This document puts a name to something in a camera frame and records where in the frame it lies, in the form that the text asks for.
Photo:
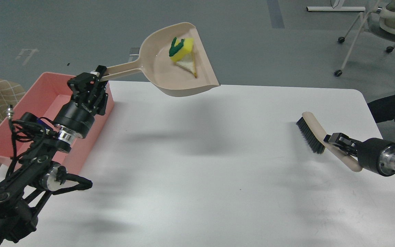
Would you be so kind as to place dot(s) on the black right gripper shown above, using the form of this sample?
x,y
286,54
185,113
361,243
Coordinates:
x,y
375,155

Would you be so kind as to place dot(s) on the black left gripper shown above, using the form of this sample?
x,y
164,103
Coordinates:
x,y
88,102

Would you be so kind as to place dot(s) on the beige hand brush black bristles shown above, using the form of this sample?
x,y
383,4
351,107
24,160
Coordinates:
x,y
314,135

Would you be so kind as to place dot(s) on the beige plastic dustpan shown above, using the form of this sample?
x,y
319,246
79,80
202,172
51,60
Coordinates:
x,y
157,67

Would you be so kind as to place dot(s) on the yellow green sponge piece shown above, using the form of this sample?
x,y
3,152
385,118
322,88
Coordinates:
x,y
180,48

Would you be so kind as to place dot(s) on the beige white scrap strip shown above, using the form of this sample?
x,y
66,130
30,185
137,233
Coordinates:
x,y
187,62

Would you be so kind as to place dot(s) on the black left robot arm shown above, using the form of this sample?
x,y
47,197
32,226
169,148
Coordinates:
x,y
33,177

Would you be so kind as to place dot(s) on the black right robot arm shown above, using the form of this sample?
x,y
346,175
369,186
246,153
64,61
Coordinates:
x,y
383,110

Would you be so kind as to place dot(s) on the pink plastic bin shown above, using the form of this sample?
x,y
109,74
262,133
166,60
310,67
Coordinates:
x,y
44,99

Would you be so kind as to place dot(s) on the grey floor outlet plate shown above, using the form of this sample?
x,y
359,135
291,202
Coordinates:
x,y
134,51

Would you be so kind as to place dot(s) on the beige chair on casters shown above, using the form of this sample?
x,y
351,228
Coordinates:
x,y
380,21

